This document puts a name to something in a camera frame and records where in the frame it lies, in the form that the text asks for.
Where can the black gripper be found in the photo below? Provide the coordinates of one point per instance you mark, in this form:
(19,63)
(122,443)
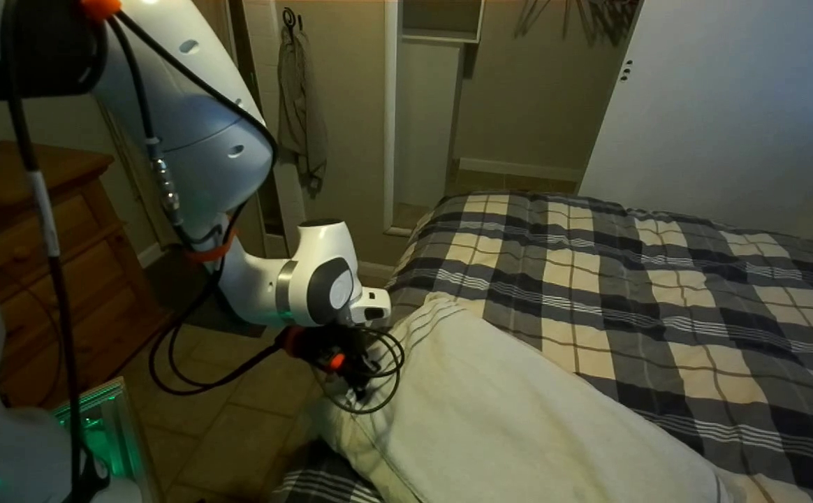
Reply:
(337,351)

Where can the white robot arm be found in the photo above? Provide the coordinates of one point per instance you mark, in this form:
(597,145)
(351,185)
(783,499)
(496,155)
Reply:
(165,76)

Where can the hanging grey garment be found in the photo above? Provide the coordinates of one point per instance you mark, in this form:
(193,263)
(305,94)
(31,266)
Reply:
(299,113)

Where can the wooden dresser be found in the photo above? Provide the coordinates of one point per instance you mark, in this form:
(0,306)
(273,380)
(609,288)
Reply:
(112,306)

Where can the plaid bed comforter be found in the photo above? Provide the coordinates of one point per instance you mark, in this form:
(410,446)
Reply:
(702,331)

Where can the white closet door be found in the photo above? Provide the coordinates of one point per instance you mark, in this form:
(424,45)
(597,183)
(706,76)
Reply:
(714,116)

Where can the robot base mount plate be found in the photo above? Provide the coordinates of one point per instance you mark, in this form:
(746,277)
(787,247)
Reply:
(115,465)

